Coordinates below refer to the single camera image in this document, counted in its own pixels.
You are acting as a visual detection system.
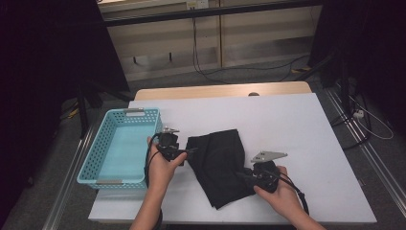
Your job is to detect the person's left hand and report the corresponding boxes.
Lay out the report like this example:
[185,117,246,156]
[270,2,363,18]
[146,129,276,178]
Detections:
[147,137,188,193]

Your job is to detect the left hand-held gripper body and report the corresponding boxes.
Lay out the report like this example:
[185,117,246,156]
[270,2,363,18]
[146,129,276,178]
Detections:
[157,126,188,162]

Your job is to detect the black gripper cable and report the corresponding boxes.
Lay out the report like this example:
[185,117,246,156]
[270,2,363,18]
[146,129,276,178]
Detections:
[264,171,310,216]
[144,133,164,230]

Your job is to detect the aluminium floor rail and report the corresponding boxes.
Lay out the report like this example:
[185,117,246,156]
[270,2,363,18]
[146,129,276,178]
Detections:
[325,87,406,209]
[42,126,95,230]

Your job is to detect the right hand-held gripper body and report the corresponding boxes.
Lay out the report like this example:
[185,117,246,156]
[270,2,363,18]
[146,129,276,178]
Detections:
[251,150,288,194]

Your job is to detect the person's right hand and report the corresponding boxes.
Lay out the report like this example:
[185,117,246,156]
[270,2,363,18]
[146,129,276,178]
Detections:
[254,166,305,219]

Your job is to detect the black metal stand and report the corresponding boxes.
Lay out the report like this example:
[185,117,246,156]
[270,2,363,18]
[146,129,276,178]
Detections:
[76,80,135,140]
[295,52,352,109]

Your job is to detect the black horizontal bar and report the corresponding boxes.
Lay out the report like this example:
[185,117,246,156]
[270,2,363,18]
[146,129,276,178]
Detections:
[103,1,324,28]

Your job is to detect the black pants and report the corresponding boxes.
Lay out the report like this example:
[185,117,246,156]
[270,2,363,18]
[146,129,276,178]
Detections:
[185,128,257,210]

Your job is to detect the black curtain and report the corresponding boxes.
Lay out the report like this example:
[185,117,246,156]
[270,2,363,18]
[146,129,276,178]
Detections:
[307,0,406,135]
[0,0,130,219]

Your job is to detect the black floor cable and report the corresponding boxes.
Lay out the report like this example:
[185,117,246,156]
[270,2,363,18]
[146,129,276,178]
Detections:
[329,92,372,151]

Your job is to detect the black hanging cable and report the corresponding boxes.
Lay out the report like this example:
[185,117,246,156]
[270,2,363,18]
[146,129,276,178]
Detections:
[191,17,310,85]

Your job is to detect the beige cabinet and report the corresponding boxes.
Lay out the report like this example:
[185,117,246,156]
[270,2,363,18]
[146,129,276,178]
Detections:
[99,0,324,82]

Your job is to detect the wooden table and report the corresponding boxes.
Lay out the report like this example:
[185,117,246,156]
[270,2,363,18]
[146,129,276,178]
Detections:
[133,80,313,102]

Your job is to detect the white wall socket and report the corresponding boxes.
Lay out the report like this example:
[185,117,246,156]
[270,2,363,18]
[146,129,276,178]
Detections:
[186,0,210,10]

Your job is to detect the light blue plastic basket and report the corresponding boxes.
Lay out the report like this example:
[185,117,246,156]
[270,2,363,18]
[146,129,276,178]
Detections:
[76,107,164,192]

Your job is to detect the white cable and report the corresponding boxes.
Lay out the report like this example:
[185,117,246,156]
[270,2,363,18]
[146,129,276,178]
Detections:
[349,95,395,141]

